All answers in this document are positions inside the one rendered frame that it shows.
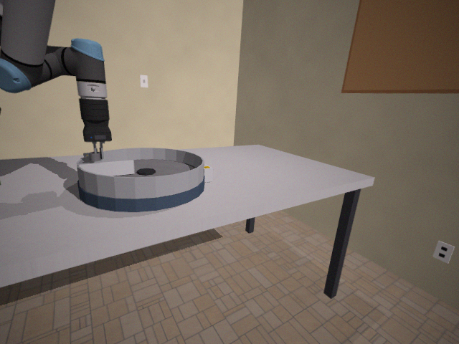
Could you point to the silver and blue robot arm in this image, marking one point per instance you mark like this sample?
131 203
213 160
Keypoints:
25 58

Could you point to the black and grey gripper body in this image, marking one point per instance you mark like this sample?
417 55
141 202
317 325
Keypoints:
94 111

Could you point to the grey metal ring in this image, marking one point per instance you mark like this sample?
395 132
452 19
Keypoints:
95 156

